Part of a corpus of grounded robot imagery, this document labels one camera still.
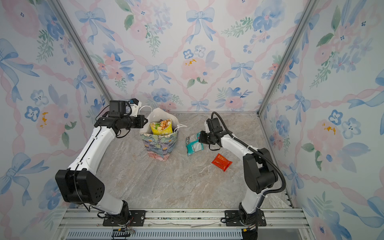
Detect teal Fox's bag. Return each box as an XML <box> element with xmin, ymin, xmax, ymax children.
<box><xmin>186</xmin><ymin>133</ymin><xmax>204</xmax><ymax>156</ymax></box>

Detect yellow snack bag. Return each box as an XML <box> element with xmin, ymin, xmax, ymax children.
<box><xmin>150</xmin><ymin>119</ymin><xmax>173</xmax><ymax>136</ymax></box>

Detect red orange snack packet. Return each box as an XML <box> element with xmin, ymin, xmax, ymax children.
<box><xmin>212</xmin><ymin>154</ymin><xmax>233</xmax><ymax>172</ymax></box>

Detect floral paper gift bag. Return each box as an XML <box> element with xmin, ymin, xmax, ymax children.
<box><xmin>140</xmin><ymin>108</ymin><xmax>185</xmax><ymax>161</ymax></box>

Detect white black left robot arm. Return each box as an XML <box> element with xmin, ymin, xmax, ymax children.
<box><xmin>55</xmin><ymin>115</ymin><xmax>148</xmax><ymax>226</ymax></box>

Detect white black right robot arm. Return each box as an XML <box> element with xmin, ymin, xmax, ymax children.
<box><xmin>199</xmin><ymin>118</ymin><xmax>279</xmax><ymax>226</ymax></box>

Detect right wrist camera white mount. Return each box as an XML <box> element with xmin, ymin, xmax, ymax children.
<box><xmin>205</xmin><ymin>122</ymin><xmax>211</xmax><ymax>134</ymax></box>

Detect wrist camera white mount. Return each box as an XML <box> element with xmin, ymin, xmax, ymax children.
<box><xmin>205</xmin><ymin>122</ymin><xmax>211</xmax><ymax>134</ymax></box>
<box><xmin>129</xmin><ymin>99</ymin><xmax>142</xmax><ymax>117</ymax></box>

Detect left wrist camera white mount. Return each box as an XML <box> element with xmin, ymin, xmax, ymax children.
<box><xmin>129</xmin><ymin>99</ymin><xmax>142</xmax><ymax>117</ymax></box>

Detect black corrugated cable conduit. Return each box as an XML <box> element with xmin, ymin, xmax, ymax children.
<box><xmin>210</xmin><ymin>111</ymin><xmax>287</xmax><ymax>196</ymax></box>

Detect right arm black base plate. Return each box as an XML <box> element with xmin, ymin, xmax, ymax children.
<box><xmin>221</xmin><ymin>210</ymin><xmax>267</xmax><ymax>227</ymax></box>

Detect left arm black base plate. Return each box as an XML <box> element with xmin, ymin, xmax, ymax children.
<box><xmin>103</xmin><ymin>210</ymin><xmax>147</xmax><ymax>227</ymax></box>

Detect aluminium front rail frame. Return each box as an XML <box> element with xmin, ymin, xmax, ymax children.
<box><xmin>53</xmin><ymin>208</ymin><xmax>315</xmax><ymax>240</ymax></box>

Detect left aluminium corner post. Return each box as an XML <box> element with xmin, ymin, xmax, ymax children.
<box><xmin>48</xmin><ymin>0</ymin><xmax>112</xmax><ymax>102</ymax></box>

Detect aluminium corner post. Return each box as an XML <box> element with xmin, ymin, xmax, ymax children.
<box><xmin>257</xmin><ymin>0</ymin><xmax>319</xmax><ymax>117</ymax></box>
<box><xmin>48</xmin><ymin>0</ymin><xmax>112</xmax><ymax>102</ymax></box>

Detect right aluminium corner post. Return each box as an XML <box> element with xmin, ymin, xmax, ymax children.
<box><xmin>257</xmin><ymin>0</ymin><xmax>319</xmax><ymax>117</ymax></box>

